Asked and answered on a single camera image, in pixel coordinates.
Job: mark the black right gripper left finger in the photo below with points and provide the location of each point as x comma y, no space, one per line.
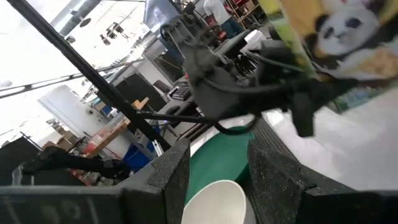
168,174

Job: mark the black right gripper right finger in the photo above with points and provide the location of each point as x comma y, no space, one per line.
273,174

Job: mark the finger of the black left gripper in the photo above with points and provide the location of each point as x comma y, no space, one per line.
332,85
303,115

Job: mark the tall pasta bottle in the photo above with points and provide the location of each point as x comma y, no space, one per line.
348,31

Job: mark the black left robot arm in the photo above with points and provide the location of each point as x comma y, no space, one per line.
199,46

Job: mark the blue plastic bin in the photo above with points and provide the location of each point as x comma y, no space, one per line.
136,157

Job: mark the green plate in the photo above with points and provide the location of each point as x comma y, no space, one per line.
217,155

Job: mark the white ceramic bowl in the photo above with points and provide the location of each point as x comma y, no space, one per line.
214,205

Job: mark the wooden workbench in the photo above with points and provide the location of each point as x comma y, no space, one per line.
112,137

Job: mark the person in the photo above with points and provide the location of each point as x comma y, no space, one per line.
222,14

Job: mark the black keyboard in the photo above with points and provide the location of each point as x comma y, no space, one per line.
181,93

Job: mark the black aluminium table frame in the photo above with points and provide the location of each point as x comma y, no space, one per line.
93,77

